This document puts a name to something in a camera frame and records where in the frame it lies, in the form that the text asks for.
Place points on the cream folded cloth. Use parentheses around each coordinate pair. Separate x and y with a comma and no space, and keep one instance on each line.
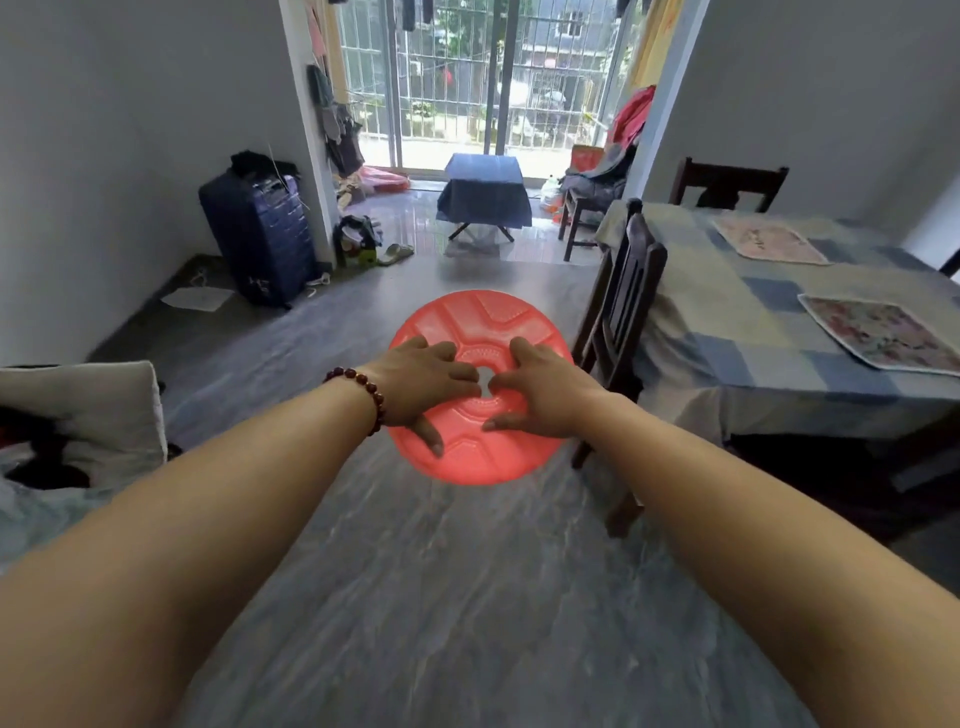
(97,412)

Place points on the person's right forearm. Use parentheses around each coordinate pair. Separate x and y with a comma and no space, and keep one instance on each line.
(787,547)

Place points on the dark wooden side chair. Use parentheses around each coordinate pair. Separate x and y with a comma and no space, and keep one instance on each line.
(574,217)

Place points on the heap of worn shoes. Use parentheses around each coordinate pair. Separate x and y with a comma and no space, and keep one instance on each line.
(349,193)

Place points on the pink folded umbrella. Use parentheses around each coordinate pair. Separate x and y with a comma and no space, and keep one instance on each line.
(384,180)

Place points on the pile of mixed clothes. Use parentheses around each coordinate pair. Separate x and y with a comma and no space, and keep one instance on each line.
(356,236)

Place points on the red printed carton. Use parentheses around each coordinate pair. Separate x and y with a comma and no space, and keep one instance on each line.
(587,157)

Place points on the grey sliding glass door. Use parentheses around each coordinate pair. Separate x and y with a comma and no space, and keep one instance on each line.
(493,75)
(510,75)

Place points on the person's left hand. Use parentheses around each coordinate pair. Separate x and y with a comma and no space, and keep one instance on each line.
(416,382)

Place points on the grey framed window panel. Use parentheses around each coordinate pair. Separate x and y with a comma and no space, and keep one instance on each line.
(364,75)

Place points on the person's right hand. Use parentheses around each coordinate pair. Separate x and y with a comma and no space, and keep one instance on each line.
(555,397)

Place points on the pale green cloth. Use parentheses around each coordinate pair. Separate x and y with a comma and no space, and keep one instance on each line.
(37,525)

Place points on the wooden folding table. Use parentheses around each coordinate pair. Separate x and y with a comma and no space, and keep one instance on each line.
(459,231)

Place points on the cream patterned curtain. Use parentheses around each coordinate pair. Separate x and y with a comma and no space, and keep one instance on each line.
(656,37)

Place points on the coral round plastic stool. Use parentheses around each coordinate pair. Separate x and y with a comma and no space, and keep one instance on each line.
(480,319)

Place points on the red patterned shirt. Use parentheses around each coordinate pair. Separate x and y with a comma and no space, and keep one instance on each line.
(634,112)

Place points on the white paper bag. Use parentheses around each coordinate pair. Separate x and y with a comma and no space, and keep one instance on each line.
(199,298)

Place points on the beige rubber slipper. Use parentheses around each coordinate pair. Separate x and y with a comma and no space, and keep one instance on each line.
(396,255)

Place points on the person's left forearm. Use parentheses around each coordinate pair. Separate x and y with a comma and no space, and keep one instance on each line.
(187,547)

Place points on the blue lined cloth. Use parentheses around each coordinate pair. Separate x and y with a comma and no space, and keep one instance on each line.
(484,187)

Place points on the beige hanging garment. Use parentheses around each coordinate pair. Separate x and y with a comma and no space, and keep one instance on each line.
(319,82)

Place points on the black quilted bear print jacket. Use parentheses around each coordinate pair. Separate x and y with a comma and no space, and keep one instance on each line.
(600,180)

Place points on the dark wooden dining chair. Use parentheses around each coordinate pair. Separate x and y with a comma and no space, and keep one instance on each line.
(951,264)
(634,300)
(727,176)

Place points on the printed paper mat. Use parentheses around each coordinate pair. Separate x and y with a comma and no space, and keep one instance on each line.
(877,334)
(769,241)

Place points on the dark blue suitcase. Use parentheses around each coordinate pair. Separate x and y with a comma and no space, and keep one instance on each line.
(259,232)

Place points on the small black hanging cloth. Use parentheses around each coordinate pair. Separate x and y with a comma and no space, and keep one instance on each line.
(409,13)

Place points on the blue white checked tablecloth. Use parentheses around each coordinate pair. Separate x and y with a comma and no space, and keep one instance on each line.
(720,330)

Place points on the white plastic bag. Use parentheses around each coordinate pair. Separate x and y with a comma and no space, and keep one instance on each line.
(551,195)

